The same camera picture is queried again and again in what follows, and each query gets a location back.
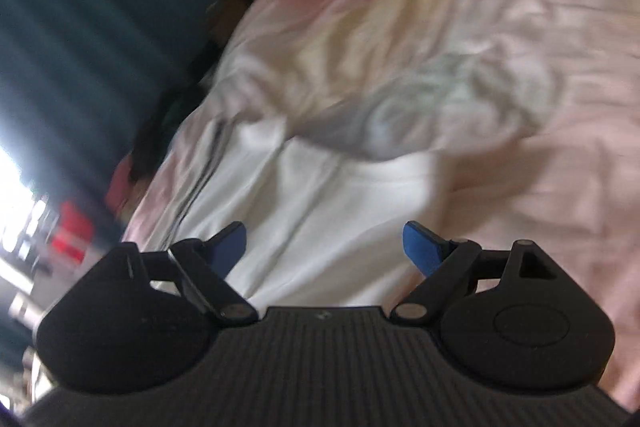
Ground pile of mixed clothes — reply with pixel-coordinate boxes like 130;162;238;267
105;84;207;225

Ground red garment on steamer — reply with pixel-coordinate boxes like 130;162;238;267
51;201;94;265

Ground cream white sweatpants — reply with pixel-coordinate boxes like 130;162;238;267
140;120;450;310

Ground teal blue curtain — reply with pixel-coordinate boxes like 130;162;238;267
1;0;216;235

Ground black sofa bench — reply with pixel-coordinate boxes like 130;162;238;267
189;0;255;82

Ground pastel pink quilt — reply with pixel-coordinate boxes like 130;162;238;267
125;0;639;409

